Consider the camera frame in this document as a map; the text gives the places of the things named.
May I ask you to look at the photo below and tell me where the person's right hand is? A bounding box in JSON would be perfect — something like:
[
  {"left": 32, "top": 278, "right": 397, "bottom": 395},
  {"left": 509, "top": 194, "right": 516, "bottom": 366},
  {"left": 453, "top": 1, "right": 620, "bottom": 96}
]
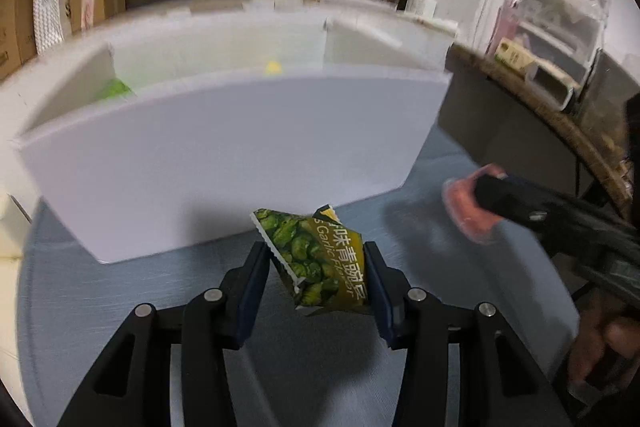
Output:
[{"left": 567, "top": 302, "right": 640, "bottom": 383}]

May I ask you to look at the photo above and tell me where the large cardboard box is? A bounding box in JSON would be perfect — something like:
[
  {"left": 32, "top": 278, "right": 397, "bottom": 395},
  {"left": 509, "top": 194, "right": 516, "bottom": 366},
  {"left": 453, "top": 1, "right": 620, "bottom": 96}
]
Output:
[{"left": 0, "top": 0, "right": 40, "bottom": 70}]

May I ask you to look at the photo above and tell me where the green pea snack packet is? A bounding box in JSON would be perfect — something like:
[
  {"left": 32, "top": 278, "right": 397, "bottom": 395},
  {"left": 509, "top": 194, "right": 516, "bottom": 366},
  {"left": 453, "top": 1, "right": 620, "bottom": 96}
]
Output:
[{"left": 250, "top": 205, "right": 371, "bottom": 315}]

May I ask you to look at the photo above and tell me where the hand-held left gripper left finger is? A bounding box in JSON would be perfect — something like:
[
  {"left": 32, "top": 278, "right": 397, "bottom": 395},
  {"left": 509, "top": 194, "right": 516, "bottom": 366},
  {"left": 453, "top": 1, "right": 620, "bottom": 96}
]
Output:
[{"left": 55, "top": 242, "right": 271, "bottom": 427}]

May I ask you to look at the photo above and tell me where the green striped snack packet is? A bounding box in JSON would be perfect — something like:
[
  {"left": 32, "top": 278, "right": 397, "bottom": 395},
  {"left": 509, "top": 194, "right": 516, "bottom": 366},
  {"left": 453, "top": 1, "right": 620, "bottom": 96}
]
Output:
[{"left": 97, "top": 77, "right": 137, "bottom": 102}]

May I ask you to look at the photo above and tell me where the cream cushion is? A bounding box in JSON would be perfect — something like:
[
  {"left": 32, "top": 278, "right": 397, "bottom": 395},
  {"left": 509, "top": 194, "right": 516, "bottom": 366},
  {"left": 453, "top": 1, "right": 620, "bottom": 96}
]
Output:
[{"left": 0, "top": 192, "right": 33, "bottom": 259}]

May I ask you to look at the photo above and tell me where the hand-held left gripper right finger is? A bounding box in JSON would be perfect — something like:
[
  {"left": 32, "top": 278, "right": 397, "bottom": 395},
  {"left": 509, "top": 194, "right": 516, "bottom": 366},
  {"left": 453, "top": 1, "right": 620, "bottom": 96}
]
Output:
[{"left": 362, "top": 241, "right": 576, "bottom": 427}]

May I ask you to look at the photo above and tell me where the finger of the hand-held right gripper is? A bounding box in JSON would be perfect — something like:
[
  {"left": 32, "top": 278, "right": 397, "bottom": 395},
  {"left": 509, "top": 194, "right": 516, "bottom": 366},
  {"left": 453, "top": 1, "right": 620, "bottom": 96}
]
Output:
[{"left": 472, "top": 174, "right": 571, "bottom": 233}]

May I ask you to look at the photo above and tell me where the clear drawer organizer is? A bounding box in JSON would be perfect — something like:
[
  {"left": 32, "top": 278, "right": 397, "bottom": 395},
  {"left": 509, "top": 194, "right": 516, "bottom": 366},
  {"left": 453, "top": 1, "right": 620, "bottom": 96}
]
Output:
[{"left": 500, "top": 0, "right": 612, "bottom": 92}]

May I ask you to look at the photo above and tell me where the clear plastic lidded container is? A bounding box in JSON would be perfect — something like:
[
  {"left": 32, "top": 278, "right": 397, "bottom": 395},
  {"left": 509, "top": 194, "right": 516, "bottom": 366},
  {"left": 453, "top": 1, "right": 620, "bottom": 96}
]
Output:
[{"left": 531, "top": 77, "right": 576, "bottom": 111}]

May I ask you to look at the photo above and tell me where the white rolled tube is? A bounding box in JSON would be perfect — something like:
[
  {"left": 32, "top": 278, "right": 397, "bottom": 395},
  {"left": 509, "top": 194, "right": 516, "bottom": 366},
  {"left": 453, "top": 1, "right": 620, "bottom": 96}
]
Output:
[{"left": 415, "top": 14, "right": 459, "bottom": 34}]

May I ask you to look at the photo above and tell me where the cream tissue pack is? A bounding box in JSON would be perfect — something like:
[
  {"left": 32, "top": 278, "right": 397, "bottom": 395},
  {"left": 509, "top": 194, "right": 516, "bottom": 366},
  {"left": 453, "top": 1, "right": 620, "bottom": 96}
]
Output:
[
  {"left": 525, "top": 59, "right": 582, "bottom": 91},
  {"left": 495, "top": 38, "right": 539, "bottom": 74}
]

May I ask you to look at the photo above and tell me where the white divided storage box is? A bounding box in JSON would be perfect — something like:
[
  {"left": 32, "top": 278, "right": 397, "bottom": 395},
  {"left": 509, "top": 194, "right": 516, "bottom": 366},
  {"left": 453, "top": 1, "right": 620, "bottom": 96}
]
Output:
[{"left": 12, "top": 9, "right": 453, "bottom": 265}]

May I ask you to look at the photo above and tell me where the pink snack packet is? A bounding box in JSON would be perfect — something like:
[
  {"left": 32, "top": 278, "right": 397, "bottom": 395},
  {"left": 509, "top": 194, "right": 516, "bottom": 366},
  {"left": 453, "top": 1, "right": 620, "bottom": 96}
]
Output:
[{"left": 442, "top": 164, "right": 503, "bottom": 244}]

